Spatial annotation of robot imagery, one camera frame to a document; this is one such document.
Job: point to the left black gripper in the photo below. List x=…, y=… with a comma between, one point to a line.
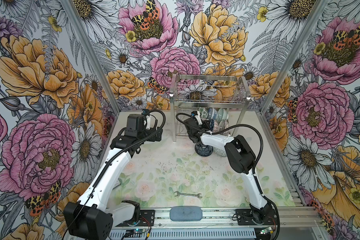
x=157, y=138

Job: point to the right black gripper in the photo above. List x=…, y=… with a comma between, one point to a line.
x=205, y=123

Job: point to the green leaf pattern bowl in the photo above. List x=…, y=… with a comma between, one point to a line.
x=204, y=112

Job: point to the dark grey petal bowl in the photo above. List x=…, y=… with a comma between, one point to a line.
x=203, y=150

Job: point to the mint green glazed bowl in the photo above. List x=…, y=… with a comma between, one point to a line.
x=222, y=115

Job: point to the purple striped bowl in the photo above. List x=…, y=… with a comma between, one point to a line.
x=212, y=125

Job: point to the blue triangle pattern bowl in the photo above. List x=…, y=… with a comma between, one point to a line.
x=216, y=126

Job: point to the blue floral porcelain bowl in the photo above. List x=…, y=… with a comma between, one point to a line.
x=212, y=113

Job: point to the white maroon triangle bowl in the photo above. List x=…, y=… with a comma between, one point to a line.
x=224, y=124

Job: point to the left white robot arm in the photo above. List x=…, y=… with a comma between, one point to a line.
x=89, y=218

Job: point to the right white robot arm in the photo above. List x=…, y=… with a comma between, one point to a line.
x=241, y=157

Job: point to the steel two-tier dish rack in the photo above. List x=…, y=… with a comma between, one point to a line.
x=190, y=92

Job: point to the pale patterned bottom bowl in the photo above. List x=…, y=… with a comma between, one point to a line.
x=220, y=152

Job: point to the steel open-end wrench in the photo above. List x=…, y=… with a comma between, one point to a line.
x=179, y=194

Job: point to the blue grey oval sponge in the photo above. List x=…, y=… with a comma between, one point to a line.
x=186, y=214

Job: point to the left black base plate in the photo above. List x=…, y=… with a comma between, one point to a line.
x=147, y=219

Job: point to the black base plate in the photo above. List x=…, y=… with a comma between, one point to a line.
x=147, y=219
x=246, y=216

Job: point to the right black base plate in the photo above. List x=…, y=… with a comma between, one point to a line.
x=246, y=216

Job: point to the white vented cable duct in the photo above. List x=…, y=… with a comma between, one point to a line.
x=184, y=234

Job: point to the aluminium front rail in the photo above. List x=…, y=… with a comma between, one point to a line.
x=290, y=217

